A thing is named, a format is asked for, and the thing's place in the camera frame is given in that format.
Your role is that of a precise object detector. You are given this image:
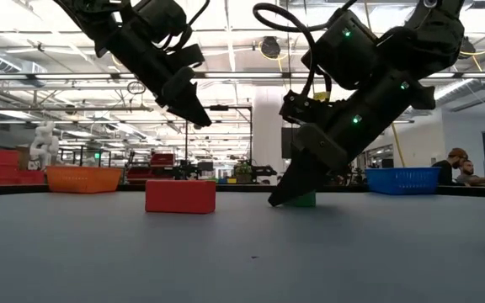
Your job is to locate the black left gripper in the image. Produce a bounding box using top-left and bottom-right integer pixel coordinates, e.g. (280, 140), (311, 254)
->
(105, 19), (213, 128)

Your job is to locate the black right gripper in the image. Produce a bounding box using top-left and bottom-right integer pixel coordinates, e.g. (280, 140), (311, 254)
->
(267, 70), (437, 208)

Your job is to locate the green cube block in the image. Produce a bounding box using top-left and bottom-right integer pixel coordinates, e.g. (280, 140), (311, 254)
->
(283, 189), (317, 209)

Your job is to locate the pink rectangular block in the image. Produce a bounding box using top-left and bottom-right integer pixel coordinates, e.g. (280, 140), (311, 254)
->
(144, 179), (217, 215)

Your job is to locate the white column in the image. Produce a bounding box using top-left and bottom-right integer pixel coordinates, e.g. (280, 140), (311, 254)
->
(253, 86), (288, 186)

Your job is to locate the red toolbox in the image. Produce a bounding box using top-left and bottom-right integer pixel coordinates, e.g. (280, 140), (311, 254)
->
(149, 152), (176, 167)

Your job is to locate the long ceiling light strip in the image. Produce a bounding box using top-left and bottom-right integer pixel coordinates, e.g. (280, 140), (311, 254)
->
(0, 72), (485, 81)

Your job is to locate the potted plant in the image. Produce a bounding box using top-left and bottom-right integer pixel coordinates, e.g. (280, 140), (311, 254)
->
(233, 162), (254, 184)

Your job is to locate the blue plastic basket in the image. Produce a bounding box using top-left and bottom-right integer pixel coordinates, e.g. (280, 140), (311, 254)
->
(364, 167), (442, 196)

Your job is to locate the orange plastic basket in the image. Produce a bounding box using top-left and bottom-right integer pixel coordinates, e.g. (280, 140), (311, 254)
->
(45, 165), (124, 194)

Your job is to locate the person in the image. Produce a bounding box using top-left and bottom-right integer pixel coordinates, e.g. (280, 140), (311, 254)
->
(456, 159), (485, 187)
(431, 147), (470, 187)

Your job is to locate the black gantry frame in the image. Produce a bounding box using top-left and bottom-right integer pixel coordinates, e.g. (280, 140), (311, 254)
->
(184, 104), (254, 169)

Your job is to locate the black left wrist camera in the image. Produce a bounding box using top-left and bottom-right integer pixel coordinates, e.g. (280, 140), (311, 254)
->
(170, 44), (206, 72)

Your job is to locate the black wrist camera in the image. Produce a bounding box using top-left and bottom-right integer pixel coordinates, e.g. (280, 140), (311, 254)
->
(279, 89), (332, 126)
(170, 44), (206, 72)

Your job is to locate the coiled black cable loop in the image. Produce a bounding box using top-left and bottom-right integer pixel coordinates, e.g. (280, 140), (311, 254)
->
(126, 80), (147, 96)

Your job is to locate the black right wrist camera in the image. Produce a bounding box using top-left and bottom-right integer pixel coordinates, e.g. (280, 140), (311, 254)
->
(279, 89), (332, 126)

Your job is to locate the black table frame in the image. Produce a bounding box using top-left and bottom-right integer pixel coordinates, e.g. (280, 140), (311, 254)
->
(0, 183), (485, 199)

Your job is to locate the yellow hanging cable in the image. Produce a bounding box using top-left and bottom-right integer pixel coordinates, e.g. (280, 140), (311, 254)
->
(389, 123), (407, 168)

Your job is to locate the black ceiling cable reel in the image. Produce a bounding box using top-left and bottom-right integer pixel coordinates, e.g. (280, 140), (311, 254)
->
(260, 36), (282, 60)

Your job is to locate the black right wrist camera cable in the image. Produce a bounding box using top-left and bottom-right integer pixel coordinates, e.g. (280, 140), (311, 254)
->
(253, 2), (333, 102)

